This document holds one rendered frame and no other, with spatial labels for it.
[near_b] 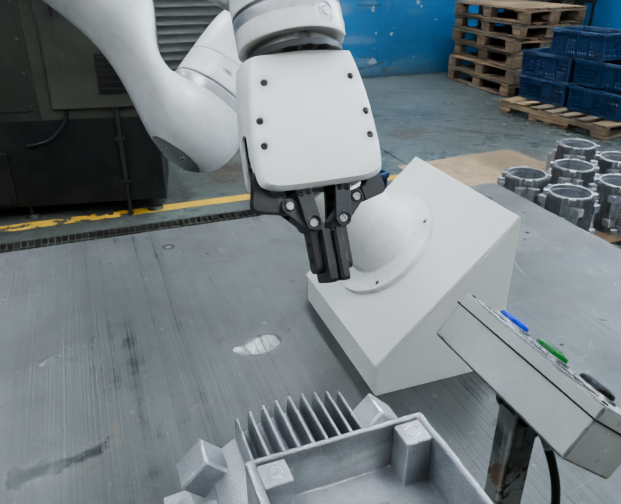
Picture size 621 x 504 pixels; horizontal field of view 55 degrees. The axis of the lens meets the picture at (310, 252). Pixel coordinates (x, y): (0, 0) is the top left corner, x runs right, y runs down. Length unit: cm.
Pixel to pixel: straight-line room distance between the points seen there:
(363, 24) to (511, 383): 717
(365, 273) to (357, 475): 63
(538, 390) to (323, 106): 27
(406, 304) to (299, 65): 50
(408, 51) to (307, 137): 749
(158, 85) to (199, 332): 45
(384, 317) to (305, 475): 58
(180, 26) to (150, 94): 617
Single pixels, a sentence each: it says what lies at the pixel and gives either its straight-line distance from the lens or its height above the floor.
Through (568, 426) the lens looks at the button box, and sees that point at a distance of 49.
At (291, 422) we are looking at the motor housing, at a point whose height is 110.
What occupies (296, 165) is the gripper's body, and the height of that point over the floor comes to 123.
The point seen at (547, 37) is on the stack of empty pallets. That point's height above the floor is 60.
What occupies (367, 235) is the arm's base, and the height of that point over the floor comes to 100.
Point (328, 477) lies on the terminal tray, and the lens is 34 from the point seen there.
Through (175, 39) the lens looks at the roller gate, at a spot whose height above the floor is 56.
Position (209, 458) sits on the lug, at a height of 109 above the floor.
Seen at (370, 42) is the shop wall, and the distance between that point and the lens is 766.
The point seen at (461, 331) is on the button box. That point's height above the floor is 106.
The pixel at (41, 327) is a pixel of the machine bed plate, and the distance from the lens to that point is 112.
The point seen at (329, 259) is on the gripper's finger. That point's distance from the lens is 44.
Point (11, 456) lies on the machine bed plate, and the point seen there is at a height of 80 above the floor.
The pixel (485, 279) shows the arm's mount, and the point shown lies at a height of 96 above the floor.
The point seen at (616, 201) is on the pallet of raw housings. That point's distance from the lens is 264.
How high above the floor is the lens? 137
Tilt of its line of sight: 27 degrees down
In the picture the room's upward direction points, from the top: straight up
